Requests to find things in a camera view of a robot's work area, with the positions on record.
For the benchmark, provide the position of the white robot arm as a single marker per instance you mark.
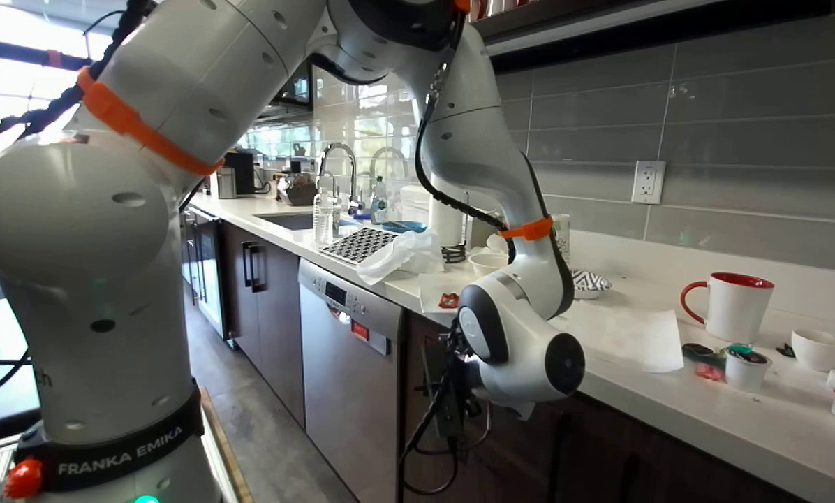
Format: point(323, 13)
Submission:
point(91, 242)

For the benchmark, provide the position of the stainless dishwasher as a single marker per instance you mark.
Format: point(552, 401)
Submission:
point(350, 351)

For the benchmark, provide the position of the black white checkerboard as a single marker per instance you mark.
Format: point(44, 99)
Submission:
point(362, 244)

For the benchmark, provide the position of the kitchen faucet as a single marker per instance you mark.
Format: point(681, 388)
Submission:
point(344, 180)

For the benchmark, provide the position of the dark wood cabinet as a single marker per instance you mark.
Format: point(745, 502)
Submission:
point(576, 450)

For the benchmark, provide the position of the white red mug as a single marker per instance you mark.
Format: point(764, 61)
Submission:
point(728, 303)

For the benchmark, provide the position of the white pod green lid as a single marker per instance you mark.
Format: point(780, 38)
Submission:
point(745, 366)

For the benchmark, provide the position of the small white cup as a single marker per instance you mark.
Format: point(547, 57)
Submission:
point(815, 351)

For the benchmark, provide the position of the white wall outlet middle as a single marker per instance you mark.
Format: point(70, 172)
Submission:
point(650, 176)

